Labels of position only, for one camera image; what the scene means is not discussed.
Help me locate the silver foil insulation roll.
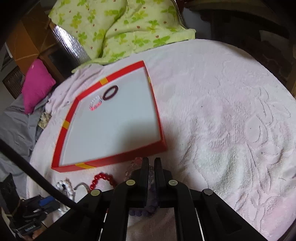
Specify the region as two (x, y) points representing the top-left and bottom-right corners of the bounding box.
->
(49, 22), (90, 67)

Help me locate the red bead bracelet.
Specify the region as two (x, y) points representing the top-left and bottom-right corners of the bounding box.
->
(89, 172), (117, 190)

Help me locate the silver metal bangle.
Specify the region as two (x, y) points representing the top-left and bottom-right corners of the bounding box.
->
(74, 182), (91, 193)

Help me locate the red shallow box tray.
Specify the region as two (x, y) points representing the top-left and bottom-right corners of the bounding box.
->
(51, 61), (167, 173)

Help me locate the magenta pillow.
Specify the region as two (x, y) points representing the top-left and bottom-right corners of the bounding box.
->
(22, 59), (56, 114)

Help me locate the small floral patterned cloth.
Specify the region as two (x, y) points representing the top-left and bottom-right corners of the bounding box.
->
(38, 112), (51, 130)

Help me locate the grey bed sheet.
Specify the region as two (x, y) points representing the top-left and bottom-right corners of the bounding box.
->
(1, 94), (51, 198)

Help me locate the green clover quilt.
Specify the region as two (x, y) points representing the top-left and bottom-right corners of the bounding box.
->
(49, 0), (196, 69)

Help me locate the dark maroon hair band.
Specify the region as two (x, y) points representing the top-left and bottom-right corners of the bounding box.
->
(102, 85), (118, 101)

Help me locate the purple bead bracelet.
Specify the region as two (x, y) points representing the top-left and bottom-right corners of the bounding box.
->
(128, 185), (160, 217)

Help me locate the orange wooden cabinet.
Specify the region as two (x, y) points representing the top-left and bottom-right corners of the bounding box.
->
(6, 11), (62, 80)

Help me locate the pale pink fleece blanket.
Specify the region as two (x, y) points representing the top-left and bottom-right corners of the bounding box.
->
(30, 40), (295, 240)

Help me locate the pink crystal bead bracelet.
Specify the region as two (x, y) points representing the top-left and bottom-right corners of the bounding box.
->
(124, 157), (155, 183)

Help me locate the clear pink bead bracelet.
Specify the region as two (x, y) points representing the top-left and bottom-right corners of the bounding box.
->
(89, 96), (103, 112)

